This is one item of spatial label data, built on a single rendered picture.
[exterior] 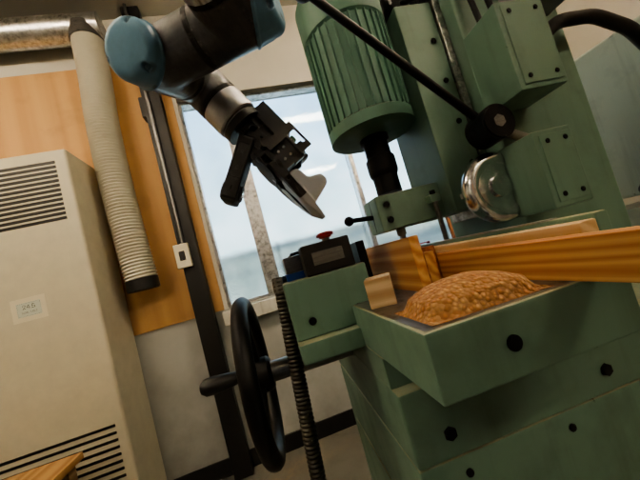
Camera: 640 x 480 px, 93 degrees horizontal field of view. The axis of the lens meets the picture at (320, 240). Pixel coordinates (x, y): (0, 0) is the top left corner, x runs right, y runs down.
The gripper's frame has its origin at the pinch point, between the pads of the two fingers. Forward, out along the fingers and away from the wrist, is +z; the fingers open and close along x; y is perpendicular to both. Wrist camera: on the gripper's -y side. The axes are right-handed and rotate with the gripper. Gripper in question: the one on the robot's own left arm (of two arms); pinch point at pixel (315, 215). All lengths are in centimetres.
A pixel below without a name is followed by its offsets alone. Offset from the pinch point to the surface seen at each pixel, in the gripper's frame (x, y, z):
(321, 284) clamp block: -3.5, -7.9, 8.3
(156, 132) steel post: 122, -2, -100
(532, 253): -22.7, 8.0, 19.3
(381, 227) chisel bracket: 4.8, 8.6, 10.2
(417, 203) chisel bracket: 4.3, 17.1, 12.0
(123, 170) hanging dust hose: 116, -29, -93
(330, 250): -3.6, -3.2, 5.6
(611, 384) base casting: -14.2, 8.9, 44.0
